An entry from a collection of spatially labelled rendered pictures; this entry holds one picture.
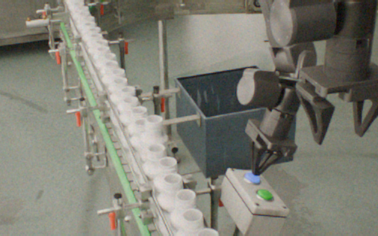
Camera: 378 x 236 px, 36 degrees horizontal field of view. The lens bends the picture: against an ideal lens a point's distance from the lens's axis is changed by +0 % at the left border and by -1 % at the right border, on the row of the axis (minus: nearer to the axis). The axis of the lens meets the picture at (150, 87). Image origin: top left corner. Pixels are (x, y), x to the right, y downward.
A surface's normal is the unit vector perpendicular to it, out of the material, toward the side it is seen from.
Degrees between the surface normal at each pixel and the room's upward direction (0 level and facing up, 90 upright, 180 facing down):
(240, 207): 70
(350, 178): 0
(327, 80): 0
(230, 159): 90
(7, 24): 90
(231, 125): 90
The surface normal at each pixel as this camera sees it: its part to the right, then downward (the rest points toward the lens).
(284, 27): -0.96, 0.15
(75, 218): -0.04, -0.90
